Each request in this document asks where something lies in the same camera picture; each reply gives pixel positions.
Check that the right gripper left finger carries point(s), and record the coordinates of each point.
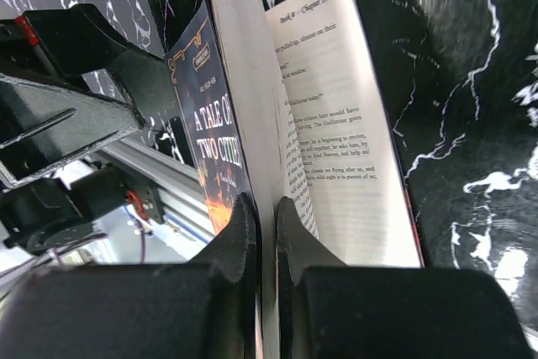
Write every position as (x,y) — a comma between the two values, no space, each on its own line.
(203,308)

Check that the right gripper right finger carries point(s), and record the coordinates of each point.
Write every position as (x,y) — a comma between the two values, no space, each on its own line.
(331,310)

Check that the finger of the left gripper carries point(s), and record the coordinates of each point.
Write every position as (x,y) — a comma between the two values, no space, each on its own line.
(80,40)
(47,124)

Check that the dark tale of two cities book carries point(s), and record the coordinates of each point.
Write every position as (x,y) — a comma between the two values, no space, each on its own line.
(283,104)

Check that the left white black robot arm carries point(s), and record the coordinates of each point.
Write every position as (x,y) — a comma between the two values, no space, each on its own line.
(71,85)

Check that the aluminium mounting rail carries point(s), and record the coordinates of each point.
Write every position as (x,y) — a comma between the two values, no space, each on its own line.
(176,185)

